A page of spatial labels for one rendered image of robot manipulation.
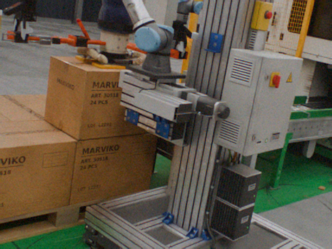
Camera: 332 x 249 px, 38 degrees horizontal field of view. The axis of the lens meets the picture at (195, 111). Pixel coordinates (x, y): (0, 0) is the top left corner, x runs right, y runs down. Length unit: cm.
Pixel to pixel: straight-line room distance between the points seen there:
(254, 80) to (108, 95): 96
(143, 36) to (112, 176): 108
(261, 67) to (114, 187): 135
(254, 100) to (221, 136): 26
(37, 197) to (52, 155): 24
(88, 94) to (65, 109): 22
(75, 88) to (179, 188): 81
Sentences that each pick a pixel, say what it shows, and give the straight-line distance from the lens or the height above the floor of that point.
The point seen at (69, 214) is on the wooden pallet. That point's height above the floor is 8.
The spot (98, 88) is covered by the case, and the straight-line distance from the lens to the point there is 272.
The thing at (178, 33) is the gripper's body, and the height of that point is 121.
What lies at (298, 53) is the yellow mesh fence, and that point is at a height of 105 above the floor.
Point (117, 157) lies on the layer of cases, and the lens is 296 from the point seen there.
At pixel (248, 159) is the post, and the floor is 40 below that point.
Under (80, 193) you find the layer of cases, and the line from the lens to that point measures 291.
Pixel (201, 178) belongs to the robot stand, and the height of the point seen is 54.
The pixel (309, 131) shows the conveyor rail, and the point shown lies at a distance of 425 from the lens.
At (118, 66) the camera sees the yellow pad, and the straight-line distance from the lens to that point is 284.
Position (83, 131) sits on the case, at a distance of 275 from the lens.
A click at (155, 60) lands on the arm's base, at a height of 110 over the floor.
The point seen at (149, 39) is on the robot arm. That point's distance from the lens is 223.
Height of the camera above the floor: 142
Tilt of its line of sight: 13 degrees down
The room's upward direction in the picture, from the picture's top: 10 degrees clockwise
